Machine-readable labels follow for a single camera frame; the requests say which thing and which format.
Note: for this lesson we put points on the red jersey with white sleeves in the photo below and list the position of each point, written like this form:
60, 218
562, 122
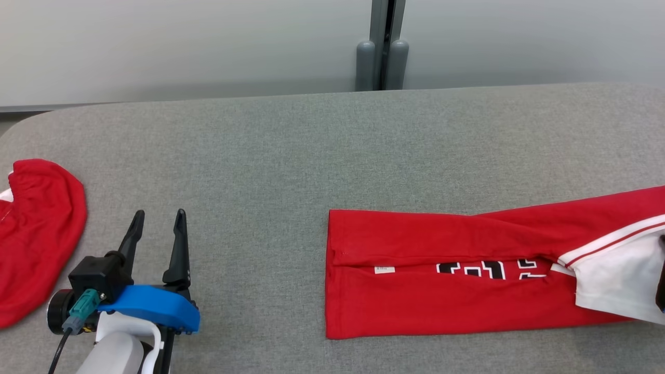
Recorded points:
415, 306

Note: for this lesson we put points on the grey metal partition post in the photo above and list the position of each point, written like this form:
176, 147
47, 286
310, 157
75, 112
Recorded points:
378, 36

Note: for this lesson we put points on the red shorts with white stripe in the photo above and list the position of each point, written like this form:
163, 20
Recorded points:
41, 234

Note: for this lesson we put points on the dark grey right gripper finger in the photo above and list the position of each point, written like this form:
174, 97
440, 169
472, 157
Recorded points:
661, 280

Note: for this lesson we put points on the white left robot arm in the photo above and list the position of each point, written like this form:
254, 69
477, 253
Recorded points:
111, 356

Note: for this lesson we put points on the grey cylindrical post foot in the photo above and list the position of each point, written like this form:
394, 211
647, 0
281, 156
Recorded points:
365, 67
398, 65

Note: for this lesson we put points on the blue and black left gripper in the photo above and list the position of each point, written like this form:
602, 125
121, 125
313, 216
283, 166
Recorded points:
156, 306

